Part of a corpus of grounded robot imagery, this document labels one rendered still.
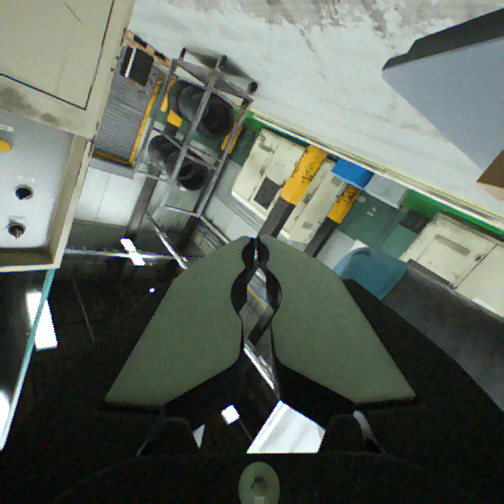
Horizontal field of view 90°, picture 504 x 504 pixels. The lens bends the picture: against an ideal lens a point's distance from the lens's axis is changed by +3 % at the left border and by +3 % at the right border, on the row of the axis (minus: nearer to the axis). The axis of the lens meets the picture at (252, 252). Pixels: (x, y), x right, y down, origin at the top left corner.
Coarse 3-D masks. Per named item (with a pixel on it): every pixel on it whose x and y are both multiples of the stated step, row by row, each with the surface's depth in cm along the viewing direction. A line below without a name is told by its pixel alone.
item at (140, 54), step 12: (132, 36) 454; (132, 48) 525; (144, 48) 471; (132, 60) 489; (144, 60) 483; (156, 60) 501; (168, 60) 500; (120, 72) 544; (132, 72) 489; (144, 72) 493; (132, 84) 537; (144, 84) 507
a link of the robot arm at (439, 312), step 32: (352, 256) 27; (384, 256) 27; (384, 288) 24; (416, 288) 24; (448, 288) 26; (416, 320) 23; (448, 320) 23; (480, 320) 23; (448, 352) 22; (480, 352) 22; (480, 384) 21; (288, 416) 29; (256, 448) 31; (288, 448) 28
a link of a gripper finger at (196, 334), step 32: (224, 256) 10; (192, 288) 8; (224, 288) 8; (160, 320) 7; (192, 320) 7; (224, 320) 7; (160, 352) 6; (192, 352) 6; (224, 352) 6; (128, 384) 5; (160, 384) 5; (192, 384) 5; (224, 384) 6; (192, 416) 6
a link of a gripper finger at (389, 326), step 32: (352, 288) 8; (384, 320) 7; (416, 352) 6; (416, 384) 5; (448, 384) 5; (384, 416) 5; (416, 416) 5; (448, 416) 5; (480, 416) 5; (384, 448) 4; (416, 448) 4; (448, 448) 4; (480, 448) 4; (448, 480) 4; (480, 480) 4
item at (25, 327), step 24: (0, 288) 65; (24, 288) 70; (48, 288) 74; (0, 312) 69; (24, 312) 74; (0, 336) 73; (24, 336) 78; (0, 360) 77; (24, 360) 83; (0, 384) 83; (0, 408) 88; (0, 432) 95
